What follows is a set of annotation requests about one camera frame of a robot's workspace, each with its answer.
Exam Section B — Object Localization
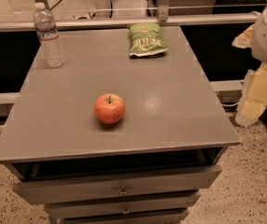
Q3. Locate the green jalapeno chip bag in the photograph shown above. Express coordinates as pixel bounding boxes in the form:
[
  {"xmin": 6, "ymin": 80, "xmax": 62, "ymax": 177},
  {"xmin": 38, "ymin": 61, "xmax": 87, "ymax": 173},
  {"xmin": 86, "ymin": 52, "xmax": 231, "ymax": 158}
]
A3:
[{"xmin": 129, "ymin": 22, "xmax": 168, "ymax": 57}]

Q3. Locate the bottom grey drawer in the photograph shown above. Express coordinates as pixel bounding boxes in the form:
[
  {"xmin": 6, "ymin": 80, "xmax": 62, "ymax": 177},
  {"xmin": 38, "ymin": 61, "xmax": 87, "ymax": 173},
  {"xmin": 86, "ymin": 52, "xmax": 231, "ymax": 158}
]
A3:
[{"xmin": 61, "ymin": 209, "xmax": 189, "ymax": 224}]

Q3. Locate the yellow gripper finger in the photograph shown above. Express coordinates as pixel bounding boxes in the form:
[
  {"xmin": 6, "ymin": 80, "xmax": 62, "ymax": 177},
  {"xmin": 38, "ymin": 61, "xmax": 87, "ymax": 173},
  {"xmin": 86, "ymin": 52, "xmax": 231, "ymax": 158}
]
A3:
[
  {"xmin": 235, "ymin": 63, "xmax": 267, "ymax": 127},
  {"xmin": 232, "ymin": 25, "xmax": 254, "ymax": 49}
]

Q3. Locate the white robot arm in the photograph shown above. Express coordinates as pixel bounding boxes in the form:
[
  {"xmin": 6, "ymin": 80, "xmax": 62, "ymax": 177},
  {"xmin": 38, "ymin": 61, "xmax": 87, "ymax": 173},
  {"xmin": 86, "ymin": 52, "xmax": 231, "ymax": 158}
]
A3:
[{"xmin": 232, "ymin": 7, "xmax": 267, "ymax": 127}]

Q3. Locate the white cable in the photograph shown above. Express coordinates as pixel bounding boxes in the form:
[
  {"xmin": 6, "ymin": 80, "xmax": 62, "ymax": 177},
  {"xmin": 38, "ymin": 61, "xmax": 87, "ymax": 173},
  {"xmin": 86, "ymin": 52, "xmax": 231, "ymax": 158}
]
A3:
[{"xmin": 220, "ymin": 99, "xmax": 242, "ymax": 108}]

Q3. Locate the grey drawer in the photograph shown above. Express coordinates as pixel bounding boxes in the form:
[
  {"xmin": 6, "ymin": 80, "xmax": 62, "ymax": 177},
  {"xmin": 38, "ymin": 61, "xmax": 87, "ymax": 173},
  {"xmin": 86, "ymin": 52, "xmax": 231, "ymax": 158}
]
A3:
[
  {"xmin": 61, "ymin": 209, "xmax": 189, "ymax": 224},
  {"xmin": 45, "ymin": 190, "xmax": 200, "ymax": 218},
  {"xmin": 13, "ymin": 165, "xmax": 221, "ymax": 204}
]

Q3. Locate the top grey drawer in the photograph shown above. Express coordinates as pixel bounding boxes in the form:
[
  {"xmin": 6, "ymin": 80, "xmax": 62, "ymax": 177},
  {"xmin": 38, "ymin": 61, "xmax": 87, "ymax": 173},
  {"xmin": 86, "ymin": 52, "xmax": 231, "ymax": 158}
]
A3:
[{"xmin": 13, "ymin": 165, "xmax": 221, "ymax": 204}]

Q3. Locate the red apple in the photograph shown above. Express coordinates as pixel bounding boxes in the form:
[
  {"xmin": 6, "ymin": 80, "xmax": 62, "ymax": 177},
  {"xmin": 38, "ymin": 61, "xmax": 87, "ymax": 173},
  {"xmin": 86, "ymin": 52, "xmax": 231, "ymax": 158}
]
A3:
[{"xmin": 94, "ymin": 93, "xmax": 125, "ymax": 124}]

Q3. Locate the clear plastic water bottle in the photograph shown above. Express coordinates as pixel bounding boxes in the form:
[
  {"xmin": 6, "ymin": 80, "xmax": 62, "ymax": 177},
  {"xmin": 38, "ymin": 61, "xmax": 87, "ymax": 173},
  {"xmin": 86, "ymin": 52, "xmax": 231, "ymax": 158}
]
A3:
[{"xmin": 33, "ymin": 2, "xmax": 65, "ymax": 67}]

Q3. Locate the grey drawer cabinet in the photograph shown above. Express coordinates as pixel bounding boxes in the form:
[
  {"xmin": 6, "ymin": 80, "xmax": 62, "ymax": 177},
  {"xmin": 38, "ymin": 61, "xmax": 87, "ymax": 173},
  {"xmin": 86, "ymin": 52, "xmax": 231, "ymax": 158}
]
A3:
[{"xmin": 0, "ymin": 26, "xmax": 239, "ymax": 224}]

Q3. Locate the middle grey drawer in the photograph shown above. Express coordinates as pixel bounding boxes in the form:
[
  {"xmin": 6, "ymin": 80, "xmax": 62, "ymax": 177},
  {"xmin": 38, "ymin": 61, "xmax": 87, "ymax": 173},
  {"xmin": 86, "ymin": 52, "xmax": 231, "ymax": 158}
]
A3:
[{"xmin": 45, "ymin": 190, "xmax": 200, "ymax": 218}]

